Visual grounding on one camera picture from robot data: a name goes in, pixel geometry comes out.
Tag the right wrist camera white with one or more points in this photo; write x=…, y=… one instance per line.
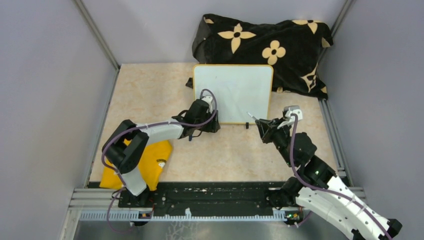
x=290, y=114

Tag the yellow cloth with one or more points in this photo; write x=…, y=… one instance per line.
x=151, y=164

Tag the white whiteboard yellow frame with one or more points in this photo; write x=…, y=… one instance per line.
x=238, y=89

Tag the right aluminium frame post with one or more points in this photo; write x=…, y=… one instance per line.
x=341, y=17

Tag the white marker pen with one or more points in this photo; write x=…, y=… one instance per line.
x=253, y=117

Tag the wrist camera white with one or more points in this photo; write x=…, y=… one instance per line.
x=210, y=101
x=290, y=114

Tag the aluminium front rail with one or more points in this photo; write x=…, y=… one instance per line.
x=100, y=204

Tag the left aluminium frame post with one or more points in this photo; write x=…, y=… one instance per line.
x=92, y=26

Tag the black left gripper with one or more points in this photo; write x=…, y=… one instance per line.
x=214, y=125

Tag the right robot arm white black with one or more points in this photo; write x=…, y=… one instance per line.
x=317, y=187

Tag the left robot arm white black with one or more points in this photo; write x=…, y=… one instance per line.
x=123, y=150

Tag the aluminium frame post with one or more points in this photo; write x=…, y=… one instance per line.
x=92, y=26
x=341, y=17

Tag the black floral pillow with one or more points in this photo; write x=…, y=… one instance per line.
x=291, y=47

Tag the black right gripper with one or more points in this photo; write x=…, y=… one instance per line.
x=267, y=128

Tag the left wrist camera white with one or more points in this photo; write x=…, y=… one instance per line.
x=210, y=101

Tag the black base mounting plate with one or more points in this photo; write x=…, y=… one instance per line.
x=218, y=199

